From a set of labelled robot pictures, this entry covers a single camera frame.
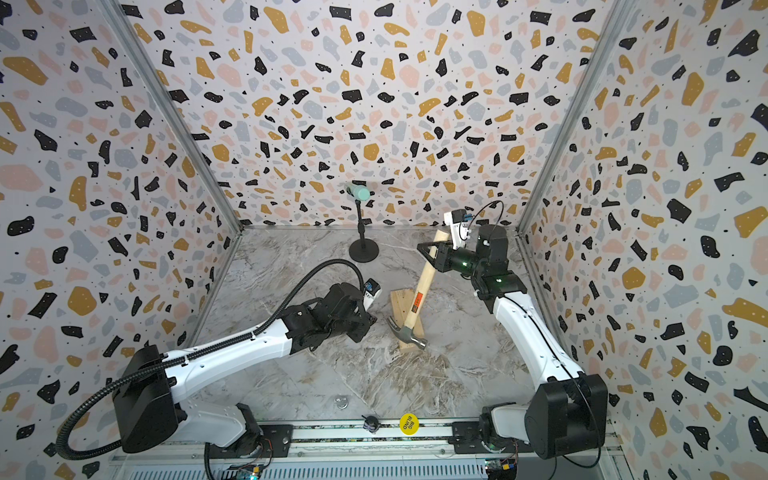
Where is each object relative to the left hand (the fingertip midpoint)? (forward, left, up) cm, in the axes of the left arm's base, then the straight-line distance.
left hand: (378, 314), depth 80 cm
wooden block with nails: (+11, -6, -13) cm, 18 cm away
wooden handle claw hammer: (-4, -8, -3) cm, 9 cm away
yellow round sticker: (-23, -8, -15) cm, 29 cm away
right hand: (+10, -13, +15) cm, 22 cm away
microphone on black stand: (+36, +9, -16) cm, 40 cm away
